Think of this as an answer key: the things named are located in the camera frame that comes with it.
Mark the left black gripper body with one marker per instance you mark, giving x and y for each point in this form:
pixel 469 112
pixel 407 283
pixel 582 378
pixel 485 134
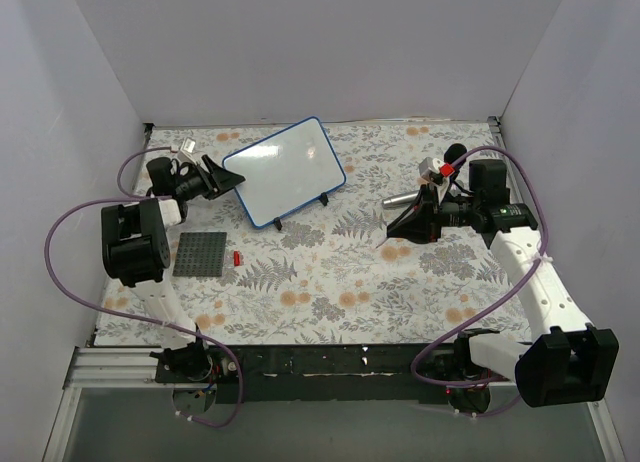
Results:
pixel 211 180

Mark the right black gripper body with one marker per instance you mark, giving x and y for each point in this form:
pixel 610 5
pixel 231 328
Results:
pixel 430 214

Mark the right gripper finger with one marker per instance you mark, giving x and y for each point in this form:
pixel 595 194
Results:
pixel 414 224
pixel 424 208

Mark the blue framed whiteboard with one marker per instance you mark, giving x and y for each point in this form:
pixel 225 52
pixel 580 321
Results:
pixel 286 171

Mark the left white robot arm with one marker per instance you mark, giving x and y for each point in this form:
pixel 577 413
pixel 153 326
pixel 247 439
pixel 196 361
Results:
pixel 135 247

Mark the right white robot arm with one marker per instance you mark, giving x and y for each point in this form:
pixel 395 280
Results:
pixel 569 360

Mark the black microphone on stand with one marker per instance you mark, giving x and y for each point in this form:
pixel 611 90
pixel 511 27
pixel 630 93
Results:
pixel 454 152

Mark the grey studded baseplate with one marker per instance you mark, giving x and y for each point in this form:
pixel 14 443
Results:
pixel 200 254

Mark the floral table mat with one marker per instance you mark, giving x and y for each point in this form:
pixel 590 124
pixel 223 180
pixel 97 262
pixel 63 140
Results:
pixel 321 278

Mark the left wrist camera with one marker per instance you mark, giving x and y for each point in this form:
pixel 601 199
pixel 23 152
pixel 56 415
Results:
pixel 185 152

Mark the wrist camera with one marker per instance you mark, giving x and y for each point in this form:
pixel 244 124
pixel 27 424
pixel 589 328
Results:
pixel 185 152
pixel 438 173

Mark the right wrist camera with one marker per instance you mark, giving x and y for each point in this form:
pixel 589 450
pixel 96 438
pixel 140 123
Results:
pixel 438 173

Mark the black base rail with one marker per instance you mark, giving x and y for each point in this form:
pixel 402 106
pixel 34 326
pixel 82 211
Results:
pixel 314 373

